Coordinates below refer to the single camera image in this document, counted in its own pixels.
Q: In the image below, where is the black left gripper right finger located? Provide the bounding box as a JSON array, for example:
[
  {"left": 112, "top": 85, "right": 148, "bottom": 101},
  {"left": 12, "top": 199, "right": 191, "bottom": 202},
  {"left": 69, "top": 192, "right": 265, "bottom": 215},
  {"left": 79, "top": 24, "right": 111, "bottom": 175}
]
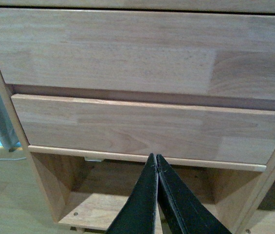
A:
[{"left": 156, "top": 155, "right": 230, "bottom": 234}]

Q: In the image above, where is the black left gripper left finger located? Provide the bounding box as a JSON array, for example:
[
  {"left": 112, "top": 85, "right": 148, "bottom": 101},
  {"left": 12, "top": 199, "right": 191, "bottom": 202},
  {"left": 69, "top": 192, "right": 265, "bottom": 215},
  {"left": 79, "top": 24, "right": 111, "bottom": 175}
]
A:
[{"left": 106, "top": 153, "right": 158, "bottom": 234}]

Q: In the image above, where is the wooden shelf cabinet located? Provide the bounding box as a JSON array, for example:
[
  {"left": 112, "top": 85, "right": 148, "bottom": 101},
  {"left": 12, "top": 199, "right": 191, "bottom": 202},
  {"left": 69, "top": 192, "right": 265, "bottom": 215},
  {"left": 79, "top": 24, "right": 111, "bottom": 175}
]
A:
[{"left": 0, "top": 0, "right": 275, "bottom": 234}]

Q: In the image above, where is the lower wooden drawer front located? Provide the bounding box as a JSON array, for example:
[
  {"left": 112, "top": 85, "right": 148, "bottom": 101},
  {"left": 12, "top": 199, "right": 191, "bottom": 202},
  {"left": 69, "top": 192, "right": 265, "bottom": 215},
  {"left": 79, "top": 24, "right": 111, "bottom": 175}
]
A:
[{"left": 12, "top": 94, "right": 275, "bottom": 165}]

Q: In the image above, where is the wooden drawer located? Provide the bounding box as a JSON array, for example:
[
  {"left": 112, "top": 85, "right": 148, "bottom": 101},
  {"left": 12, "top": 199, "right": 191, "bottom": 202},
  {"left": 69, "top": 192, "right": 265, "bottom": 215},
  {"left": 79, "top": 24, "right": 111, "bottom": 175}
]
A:
[
  {"left": 12, "top": 94, "right": 275, "bottom": 165},
  {"left": 0, "top": 8, "right": 275, "bottom": 100}
]

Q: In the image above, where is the upper wooden drawer front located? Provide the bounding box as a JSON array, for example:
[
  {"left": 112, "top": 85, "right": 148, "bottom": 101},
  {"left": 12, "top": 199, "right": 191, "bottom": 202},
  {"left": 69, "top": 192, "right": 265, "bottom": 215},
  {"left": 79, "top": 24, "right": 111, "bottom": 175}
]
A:
[{"left": 0, "top": 8, "right": 275, "bottom": 100}]

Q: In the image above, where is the white floor cable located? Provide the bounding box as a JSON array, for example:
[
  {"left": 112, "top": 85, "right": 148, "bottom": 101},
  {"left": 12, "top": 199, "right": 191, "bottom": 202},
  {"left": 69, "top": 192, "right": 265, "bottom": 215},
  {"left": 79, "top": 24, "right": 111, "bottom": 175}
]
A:
[{"left": 0, "top": 156, "right": 27, "bottom": 163}]

